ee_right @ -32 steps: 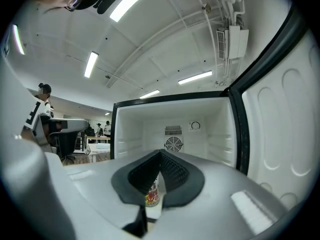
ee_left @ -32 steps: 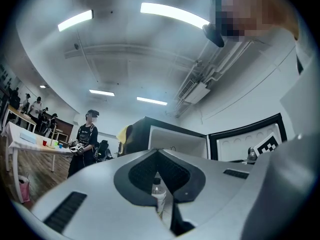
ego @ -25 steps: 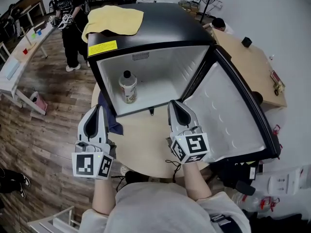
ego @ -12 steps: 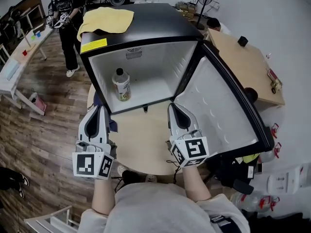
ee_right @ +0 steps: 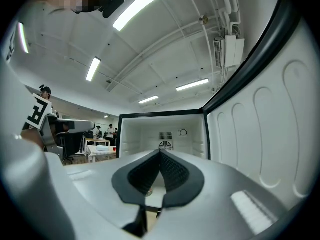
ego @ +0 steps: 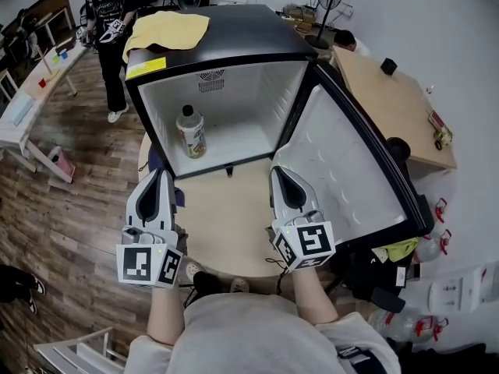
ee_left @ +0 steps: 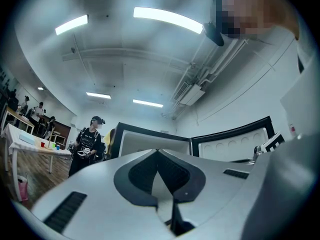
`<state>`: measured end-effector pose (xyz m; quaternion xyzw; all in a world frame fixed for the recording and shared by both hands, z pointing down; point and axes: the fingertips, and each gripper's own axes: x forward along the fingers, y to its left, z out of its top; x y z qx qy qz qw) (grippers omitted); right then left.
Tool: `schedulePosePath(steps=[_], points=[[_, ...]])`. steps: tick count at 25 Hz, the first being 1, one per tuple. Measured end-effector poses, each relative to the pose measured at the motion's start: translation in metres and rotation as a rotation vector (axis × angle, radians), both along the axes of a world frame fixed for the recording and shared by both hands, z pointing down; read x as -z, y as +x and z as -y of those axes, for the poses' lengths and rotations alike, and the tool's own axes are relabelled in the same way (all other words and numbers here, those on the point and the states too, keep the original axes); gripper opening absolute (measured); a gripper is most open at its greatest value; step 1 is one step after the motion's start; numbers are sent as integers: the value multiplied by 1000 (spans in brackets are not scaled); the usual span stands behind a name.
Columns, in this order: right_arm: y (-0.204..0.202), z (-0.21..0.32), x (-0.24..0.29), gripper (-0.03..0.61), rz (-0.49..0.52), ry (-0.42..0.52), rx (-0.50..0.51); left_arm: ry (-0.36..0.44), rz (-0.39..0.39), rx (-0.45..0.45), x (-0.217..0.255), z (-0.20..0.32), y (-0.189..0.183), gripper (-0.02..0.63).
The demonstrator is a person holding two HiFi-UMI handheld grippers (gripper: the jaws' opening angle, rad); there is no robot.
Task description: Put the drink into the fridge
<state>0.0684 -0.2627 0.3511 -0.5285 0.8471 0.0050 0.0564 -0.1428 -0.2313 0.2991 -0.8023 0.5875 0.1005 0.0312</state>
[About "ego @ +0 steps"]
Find yellow cloth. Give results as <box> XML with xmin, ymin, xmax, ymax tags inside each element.
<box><xmin>122</xmin><ymin>10</ymin><xmax>211</xmax><ymax>65</ymax></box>

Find pink bin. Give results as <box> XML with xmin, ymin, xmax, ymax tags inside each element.
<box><xmin>47</xmin><ymin>145</ymin><xmax>76</xmax><ymax>179</ymax></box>

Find person's grey shirt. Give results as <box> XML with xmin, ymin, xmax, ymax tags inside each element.
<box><xmin>123</xmin><ymin>293</ymin><xmax>402</xmax><ymax>374</ymax></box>

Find white wooden chair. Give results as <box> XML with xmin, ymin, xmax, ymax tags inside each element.
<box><xmin>33</xmin><ymin>326</ymin><xmax>130</xmax><ymax>374</ymax></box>

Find yellow-green cloth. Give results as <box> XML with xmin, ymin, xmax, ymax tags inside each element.
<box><xmin>372</xmin><ymin>236</ymin><xmax>420</xmax><ymax>263</ymax></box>

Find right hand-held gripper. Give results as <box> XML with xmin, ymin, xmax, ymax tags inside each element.
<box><xmin>269</xmin><ymin>167</ymin><xmax>337</xmax><ymax>273</ymax></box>

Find white curved table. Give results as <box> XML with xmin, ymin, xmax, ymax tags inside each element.
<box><xmin>0</xmin><ymin>33</ymin><xmax>93</xmax><ymax>185</ymax></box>

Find black shoulder strap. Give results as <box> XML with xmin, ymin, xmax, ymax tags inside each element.
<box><xmin>337</xmin><ymin>344</ymin><xmax>385</xmax><ymax>374</ymax></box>

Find white flat box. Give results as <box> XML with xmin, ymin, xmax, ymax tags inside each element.
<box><xmin>426</xmin><ymin>262</ymin><xmax>499</xmax><ymax>314</ymax></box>

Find light wooden desk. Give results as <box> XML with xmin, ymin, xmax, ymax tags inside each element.
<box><xmin>331</xmin><ymin>44</ymin><xmax>458</xmax><ymax>171</ymax></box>

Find small toy vehicle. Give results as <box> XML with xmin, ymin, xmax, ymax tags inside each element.
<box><xmin>426</xmin><ymin>108</ymin><xmax>454</xmax><ymax>151</ymax></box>

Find black chair with clutter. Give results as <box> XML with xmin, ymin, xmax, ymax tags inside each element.
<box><xmin>329</xmin><ymin>239</ymin><xmax>421</xmax><ymax>314</ymax></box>

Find person's left forearm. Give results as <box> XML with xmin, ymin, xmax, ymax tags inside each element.
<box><xmin>147</xmin><ymin>284</ymin><xmax>186</xmax><ymax>346</ymax></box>

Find person's right forearm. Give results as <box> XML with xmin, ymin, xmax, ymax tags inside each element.
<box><xmin>290</xmin><ymin>267</ymin><xmax>340</xmax><ymax>326</ymax></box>

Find person's white shoe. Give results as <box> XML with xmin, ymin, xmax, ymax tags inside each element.
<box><xmin>184</xmin><ymin>262</ymin><xmax>204</xmax><ymax>284</ymax></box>
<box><xmin>229</xmin><ymin>276</ymin><xmax>251</xmax><ymax>294</ymax></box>

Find person's black trouser leg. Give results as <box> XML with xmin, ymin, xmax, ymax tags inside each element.
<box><xmin>182</xmin><ymin>270</ymin><xmax>224</xmax><ymax>308</ymax></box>

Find white plastic bottle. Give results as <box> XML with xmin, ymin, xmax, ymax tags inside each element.
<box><xmin>175</xmin><ymin>104</ymin><xmax>207</xmax><ymax>160</ymax></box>

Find black mini fridge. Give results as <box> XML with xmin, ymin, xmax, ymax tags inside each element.
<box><xmin>124</xmin><ymin>4</ymin><xmax>434</xmax><ymax>249</ymax></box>

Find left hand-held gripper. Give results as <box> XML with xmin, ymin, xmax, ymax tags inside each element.
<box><xmin>115</xmin><ymin>168</ymin><xmax>188</xmax><ymax>289</ymax></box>

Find clear water jug red handle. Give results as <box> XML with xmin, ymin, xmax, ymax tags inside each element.
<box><xmin>412</xmin><ymin>228</ymin><xmax>453</xmax><ymax>265</ymax></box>
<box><xmin>367</xmin><ymin>309</ymin><xmax>436</xmax><ymax>344</ymax></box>
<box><xmin>434</xmin><ymin>197</ymin><xmax>450</xmax><ymax>224</ymax></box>
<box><xmin>428</xmin><ymin>316</ymin><xmax>450</xmax><ymax>343</ymax></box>

